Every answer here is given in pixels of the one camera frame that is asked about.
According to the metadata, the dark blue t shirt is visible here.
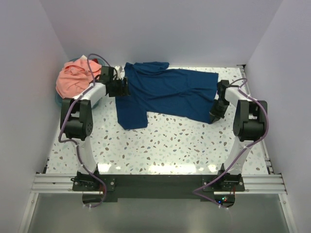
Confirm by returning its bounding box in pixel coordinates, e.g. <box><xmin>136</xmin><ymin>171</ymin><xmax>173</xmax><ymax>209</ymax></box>
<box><xmin>115</xmin><ymin>62</ymin><xmax>219</xmax><ymax>130</ymax></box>

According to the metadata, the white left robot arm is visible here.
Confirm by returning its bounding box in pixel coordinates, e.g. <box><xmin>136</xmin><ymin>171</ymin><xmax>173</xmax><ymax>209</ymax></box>
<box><xmin>58</xmin><ymin>66</ymin><xmax>130</xmax><ymax>175</ymax></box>

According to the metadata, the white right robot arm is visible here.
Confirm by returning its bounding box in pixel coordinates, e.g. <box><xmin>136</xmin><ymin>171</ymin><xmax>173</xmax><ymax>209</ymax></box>
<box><xmin>209</xmin><ymin>80</ymin><xmax>269</xmax><ymax>175</ymax></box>

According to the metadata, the pink t shirt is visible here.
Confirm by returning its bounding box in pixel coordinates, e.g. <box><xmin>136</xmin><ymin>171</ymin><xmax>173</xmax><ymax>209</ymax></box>
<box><xmin>55</xmin><ymin>58</ymin><xmax>103</xmax><ymax>98</ymax></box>

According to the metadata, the teal plastic laundry basket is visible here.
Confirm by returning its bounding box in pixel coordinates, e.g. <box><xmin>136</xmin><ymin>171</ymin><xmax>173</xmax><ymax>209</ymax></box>
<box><xmin>54</xmin><ymin>57</ymin><xmax>105</xmax><ymax>109</ymax></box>

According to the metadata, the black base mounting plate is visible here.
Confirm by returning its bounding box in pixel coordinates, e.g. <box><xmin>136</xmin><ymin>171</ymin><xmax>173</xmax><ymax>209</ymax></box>
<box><xmin>71</xmin><ymin>172</ymin><xmax>245</xmax><ymax>207</ymax></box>

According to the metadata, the aluminium frame rail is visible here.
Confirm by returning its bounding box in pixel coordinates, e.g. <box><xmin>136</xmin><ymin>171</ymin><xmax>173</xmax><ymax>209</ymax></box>
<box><xmin>31</xmin><ymin>174</ymin><xmax>287</xmax><ymax>194</ymax></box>

